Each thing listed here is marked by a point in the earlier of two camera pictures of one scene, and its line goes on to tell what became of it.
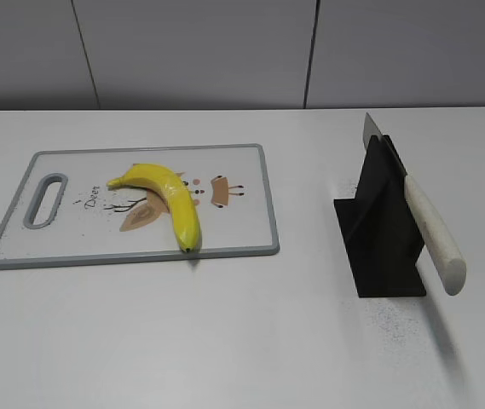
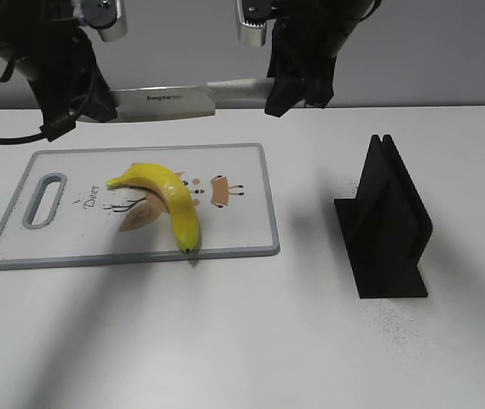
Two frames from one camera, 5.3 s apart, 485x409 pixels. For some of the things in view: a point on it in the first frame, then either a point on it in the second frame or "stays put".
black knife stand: [381, 229] stays put
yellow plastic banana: [176, 195] stays put
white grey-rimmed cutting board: [91, 221] stays put
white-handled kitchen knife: [445, 256] -> [195, 100]
